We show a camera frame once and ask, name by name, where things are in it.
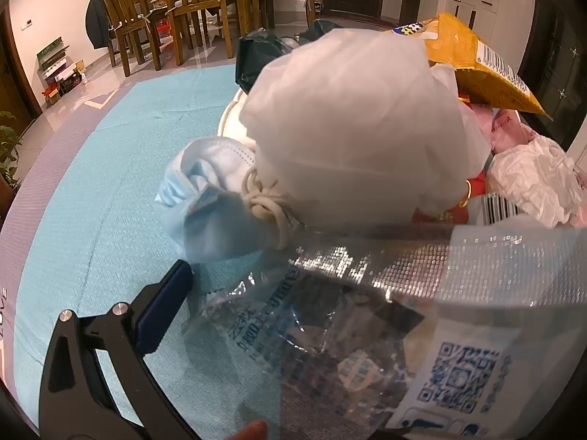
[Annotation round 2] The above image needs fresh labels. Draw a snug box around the green snack packet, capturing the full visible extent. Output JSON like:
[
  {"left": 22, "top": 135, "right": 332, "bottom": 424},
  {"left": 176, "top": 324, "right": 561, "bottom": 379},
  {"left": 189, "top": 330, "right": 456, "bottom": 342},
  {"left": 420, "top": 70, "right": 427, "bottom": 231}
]
[{"left": 297, "top": 20, "right": 344, "bottom": 43}]

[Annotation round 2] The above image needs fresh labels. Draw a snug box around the white plastic bag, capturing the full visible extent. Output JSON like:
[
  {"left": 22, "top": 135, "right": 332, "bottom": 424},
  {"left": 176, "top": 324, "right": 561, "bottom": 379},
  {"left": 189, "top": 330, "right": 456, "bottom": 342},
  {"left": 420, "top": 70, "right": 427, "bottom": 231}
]
[{"left": 238, "top": 27, "right": 492, "bottom": 235}]

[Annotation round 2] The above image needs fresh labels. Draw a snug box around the white low cabinet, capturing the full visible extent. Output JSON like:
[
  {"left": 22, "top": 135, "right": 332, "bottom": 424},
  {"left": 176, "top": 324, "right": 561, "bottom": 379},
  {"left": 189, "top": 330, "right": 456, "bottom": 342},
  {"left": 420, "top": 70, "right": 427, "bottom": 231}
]
[{"left": 444, "top": 0, "right": 502, "bottom": 43}]

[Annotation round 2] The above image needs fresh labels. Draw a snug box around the red snack packet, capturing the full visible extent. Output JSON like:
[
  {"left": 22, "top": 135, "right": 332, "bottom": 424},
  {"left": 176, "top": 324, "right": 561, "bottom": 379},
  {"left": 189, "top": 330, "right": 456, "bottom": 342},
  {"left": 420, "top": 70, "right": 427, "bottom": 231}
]
[{"left": 410, "top": 176, "right": 485, "bottom": 228}]

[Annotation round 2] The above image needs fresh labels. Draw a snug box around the blue face mask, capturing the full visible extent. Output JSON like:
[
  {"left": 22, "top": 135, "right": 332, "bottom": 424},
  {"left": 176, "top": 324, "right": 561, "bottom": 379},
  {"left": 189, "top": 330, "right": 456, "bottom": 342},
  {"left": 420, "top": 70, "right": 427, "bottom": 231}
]
[{"left": 153, "top": 137, "right": 306, "bottom": 262}]

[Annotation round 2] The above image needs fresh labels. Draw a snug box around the clear plastic packet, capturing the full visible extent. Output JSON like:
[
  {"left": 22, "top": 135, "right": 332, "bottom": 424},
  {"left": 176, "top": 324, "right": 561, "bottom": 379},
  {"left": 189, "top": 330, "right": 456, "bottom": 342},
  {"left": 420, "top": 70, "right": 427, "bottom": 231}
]
[{"left": 181, "top": 224, "right": 587, "bottom": 440}]

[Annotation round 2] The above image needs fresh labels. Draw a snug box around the green potted plant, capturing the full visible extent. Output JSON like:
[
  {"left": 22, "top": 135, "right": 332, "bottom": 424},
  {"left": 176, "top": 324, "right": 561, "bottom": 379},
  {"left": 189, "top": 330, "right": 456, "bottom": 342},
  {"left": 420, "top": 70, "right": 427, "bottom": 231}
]
[{"left": 0, "top": 110, "right": 25, "bottom": 221}]

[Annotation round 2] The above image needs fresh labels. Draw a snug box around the pile of cardboard boxes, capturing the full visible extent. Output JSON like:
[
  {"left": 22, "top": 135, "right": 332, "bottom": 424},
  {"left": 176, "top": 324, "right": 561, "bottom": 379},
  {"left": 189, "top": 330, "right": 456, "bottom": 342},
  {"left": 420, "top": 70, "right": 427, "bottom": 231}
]
[{"left": 36, "top": 36, "right": 86, "bottom": 104}]

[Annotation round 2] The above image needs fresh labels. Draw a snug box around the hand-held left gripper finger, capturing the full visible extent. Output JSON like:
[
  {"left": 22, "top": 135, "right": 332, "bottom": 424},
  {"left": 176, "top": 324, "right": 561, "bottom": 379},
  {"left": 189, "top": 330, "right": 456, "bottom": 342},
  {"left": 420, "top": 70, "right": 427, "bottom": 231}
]
[{"left": 39, "top": 260, "right": 193, "bottom": 440}]

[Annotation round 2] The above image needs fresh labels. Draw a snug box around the teal and purple floor mat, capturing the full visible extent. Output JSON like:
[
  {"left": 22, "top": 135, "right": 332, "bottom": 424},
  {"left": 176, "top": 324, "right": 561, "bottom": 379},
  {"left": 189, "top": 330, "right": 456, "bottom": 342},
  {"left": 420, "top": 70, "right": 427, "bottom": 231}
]
[{"left": 0, "top": 64, "right": 413, "bottom": 440}]

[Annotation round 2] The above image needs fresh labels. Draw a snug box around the dark green plastic bag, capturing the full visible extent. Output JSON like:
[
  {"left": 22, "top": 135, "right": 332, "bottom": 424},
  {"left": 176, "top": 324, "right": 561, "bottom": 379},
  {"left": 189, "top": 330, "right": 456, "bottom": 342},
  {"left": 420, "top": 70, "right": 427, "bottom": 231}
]
[{"left": 236, "top": 31, "right": 300, "bottom": 93}]

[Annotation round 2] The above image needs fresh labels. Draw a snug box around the dark jacket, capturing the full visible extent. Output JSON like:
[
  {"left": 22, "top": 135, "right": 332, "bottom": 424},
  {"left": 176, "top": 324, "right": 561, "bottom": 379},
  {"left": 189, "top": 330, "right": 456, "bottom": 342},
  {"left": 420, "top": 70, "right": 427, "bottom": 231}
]
[{"left": 85, "top": 0, "right": 112, "bottom": 50}]

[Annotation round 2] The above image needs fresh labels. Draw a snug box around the yellow chip bag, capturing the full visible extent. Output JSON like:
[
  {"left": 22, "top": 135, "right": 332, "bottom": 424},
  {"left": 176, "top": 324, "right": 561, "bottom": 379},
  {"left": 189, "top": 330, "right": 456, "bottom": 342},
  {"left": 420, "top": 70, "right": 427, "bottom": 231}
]
[{"left": 385, "top": 13, "right": 554, "bottom": 121}]

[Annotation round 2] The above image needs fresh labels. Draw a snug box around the white packet with barcode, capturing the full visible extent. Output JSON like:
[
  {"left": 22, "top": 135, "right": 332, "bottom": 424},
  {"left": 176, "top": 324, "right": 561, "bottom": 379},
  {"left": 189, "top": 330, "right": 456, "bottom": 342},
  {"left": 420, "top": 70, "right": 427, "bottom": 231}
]
[{"left": 474, "top": 191, "right": 529, "bottom": 228}]

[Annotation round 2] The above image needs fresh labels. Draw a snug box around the crumpled white paper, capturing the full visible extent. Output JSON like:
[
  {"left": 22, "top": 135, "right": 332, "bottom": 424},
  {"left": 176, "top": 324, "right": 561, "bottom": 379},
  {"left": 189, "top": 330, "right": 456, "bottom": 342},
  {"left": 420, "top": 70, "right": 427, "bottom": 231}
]
[{"left": 485, "top": 136, "right": 584, "bottom": 229}]

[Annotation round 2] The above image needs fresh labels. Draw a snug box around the pink packet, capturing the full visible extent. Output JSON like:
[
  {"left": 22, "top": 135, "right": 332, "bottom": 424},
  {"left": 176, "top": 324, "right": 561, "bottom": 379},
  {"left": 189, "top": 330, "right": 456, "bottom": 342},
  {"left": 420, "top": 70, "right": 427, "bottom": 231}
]
[{"left": 472, "top": 104, "right": 535, "bottom": 153}]

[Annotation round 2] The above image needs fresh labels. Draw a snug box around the person's left hand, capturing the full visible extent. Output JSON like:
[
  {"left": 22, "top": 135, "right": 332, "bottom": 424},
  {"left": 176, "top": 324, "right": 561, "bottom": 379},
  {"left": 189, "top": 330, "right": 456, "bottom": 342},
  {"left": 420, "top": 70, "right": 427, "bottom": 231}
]
[{"left": 228, "top": 421, "right": 269, "bottom": 440}]

